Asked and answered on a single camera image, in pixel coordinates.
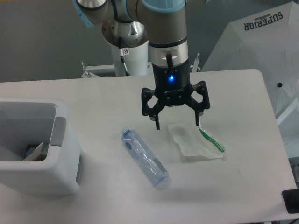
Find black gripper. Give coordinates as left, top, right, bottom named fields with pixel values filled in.
left=141, top=63, right=211, bottom=130

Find white green plastic wrapper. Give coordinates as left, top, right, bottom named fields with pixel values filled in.
left=167, top=121, right=226, bottom=163

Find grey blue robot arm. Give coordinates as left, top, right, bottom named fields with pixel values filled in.
left=73, top=0, right=210, bottom=129

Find white grey trash can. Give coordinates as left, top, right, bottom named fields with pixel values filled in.
left=0, top=98, right=83, bottom=195

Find trash pieces in can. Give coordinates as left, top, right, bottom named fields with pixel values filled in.
left=22, top=142, right=49, bottom=161

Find clear plastic water bottle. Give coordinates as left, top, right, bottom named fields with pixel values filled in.
left=121, top=128, right=170, bottom=190

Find white superior umbrella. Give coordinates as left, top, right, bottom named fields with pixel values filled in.
left=201, top=1, right=299, bottom=145

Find black device at edge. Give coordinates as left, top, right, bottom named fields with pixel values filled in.
left=282, top=189, right=299, bottom=214

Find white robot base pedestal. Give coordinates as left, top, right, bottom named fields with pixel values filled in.
left=81, top=44, right=153, bottom=78

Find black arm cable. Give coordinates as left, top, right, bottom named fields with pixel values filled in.
left=118, top=36, right=130, bottom=77

